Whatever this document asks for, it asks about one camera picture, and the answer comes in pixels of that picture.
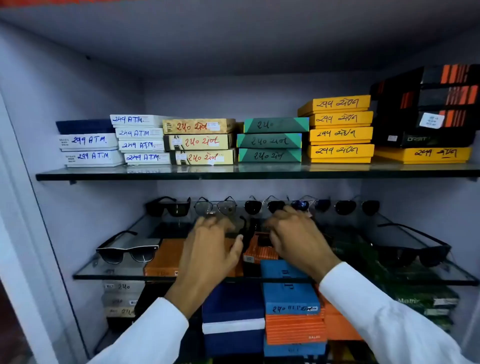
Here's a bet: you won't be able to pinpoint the person's right hand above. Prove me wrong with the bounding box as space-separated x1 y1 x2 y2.
264 205 342 284

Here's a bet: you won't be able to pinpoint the person's left hand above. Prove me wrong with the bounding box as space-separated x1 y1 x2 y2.
164 215 245 320

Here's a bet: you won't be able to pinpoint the person's left forearm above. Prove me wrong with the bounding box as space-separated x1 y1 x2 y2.
87 296 190 364

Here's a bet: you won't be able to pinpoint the person's right forearm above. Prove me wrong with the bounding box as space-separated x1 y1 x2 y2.
318 261 476 364

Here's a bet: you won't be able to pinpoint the small orange box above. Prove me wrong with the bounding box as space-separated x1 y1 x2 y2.
242 232 280 264

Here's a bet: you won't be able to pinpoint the blue mirrored aviator sunglasses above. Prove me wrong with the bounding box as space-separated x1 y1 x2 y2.
290 195 332 215

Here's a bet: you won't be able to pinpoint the dark-lens aviator sunglasses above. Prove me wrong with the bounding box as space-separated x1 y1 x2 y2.
244 195 288 217

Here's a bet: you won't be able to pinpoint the clear-lens aviator glasses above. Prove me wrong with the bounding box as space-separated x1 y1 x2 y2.
194 196 238 217

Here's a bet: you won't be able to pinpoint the dark blue white-banded box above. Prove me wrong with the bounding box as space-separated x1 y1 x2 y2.
202 283 266 358

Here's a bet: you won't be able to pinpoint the black round-lens sunglasses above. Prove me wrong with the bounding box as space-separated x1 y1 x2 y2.
334 199 381 217

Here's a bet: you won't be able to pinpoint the long glass shelf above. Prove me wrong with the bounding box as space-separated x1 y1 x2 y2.
35 159 480 185

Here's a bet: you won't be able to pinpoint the large orange box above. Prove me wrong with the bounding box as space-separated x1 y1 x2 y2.
144 238 245 278

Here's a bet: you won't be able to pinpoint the green flat box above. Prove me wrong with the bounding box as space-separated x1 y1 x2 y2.
236 133 303 149
238 148 303 163
243 117 310 134

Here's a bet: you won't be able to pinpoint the thick black shield sunglasses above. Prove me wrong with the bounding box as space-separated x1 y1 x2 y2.
145 196 191 218

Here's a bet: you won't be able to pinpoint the orange ribbed box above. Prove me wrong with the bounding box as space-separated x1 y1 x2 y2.
265 313 327 346

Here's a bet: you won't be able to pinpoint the beige gold flat box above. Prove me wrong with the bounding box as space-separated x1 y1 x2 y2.
162 118 236 135
163 134 236 152
170 149 237 166

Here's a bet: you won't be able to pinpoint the short glass shelf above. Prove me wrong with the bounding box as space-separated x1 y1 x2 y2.
73 211 479 287

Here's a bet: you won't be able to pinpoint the light blue flat box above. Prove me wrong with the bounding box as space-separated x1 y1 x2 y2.
263 339 327 358

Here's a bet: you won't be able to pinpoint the plain orange box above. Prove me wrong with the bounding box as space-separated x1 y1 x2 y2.
319 296 363 341

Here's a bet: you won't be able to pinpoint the small white box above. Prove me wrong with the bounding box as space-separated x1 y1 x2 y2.
103 281 145 294
101 292 142 308
104 305 138 319

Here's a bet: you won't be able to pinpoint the black and white sunglasses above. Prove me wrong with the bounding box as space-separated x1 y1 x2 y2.
95 230 162 265

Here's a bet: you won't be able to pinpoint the slim white handwritten box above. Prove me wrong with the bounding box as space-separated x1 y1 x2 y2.
122 151 172 166
115 127 165 140
109 114 174 128
118 139 166 153

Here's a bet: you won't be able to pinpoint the large black wayfarer sunglasses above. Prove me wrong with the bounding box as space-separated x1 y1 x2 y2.
369 223 453 268

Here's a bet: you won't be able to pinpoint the wide yellow flat box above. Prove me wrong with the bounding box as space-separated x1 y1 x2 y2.
374 146 473 165

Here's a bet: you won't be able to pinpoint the green patterned box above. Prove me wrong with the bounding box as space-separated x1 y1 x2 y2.
385 283 460 316

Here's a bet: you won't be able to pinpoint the black orange-striped box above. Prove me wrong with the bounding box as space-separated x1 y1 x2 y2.
370 83 480 110
375 64 480 88
369 107 480 133

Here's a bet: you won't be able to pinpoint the wide white labelled box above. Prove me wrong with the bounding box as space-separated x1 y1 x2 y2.
58 133 119 153
62 149 125 168

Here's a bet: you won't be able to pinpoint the plain black box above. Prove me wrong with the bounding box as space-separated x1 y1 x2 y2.
371 129 478 148

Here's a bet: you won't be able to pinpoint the dark blue flat box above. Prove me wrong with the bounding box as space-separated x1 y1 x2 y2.
56 119 115 135

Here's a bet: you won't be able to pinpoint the white cabinet frame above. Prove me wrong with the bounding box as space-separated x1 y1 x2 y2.
0 90 91 364

